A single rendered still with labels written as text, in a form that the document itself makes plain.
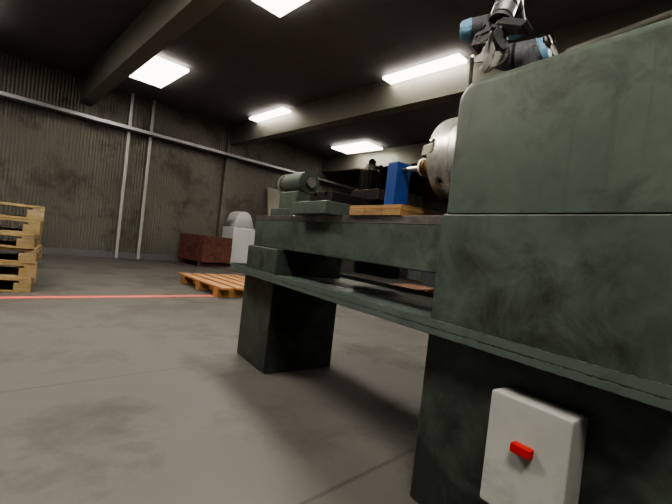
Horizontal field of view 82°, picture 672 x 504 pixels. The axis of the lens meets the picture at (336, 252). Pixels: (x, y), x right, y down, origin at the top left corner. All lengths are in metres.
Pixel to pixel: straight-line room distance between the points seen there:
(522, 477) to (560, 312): 0.37
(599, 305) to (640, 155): 0.31
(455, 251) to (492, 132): 0.34
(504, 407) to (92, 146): 8.54
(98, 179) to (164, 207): 1.33
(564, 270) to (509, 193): 0.24
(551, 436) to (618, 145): 0.62
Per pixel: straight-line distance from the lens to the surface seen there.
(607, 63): 1.10
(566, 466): 0.99
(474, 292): 1.12
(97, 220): 8.87
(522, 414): 1.00
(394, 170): 1.67
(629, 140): 1.02
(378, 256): 1.47
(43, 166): 8.77
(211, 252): 8.46
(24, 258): 4.46
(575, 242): 1.01
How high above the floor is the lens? 0.73
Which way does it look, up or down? 1 degrees down
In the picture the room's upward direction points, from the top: 6 degrees clockwise
